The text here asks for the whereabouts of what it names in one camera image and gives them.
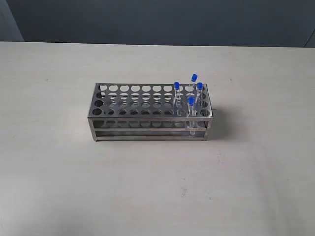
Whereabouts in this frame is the blue-capped tube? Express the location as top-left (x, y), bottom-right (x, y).
top-left (188, 96), bottom-right (195, 128)
top-left (189, 74), bottom-right (198, 87)
top-left (174, 82), bottom-right (182, 116)
top-left (195, 82), bottom-right (203, 106)

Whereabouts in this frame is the blue-capped tube back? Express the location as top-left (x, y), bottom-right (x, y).
top-left (189, 74), bottom-right (198, 87)

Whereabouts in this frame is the stainless steel test tube rack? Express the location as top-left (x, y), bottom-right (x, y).
top-left (87, 83), bottom-right (214, 141)

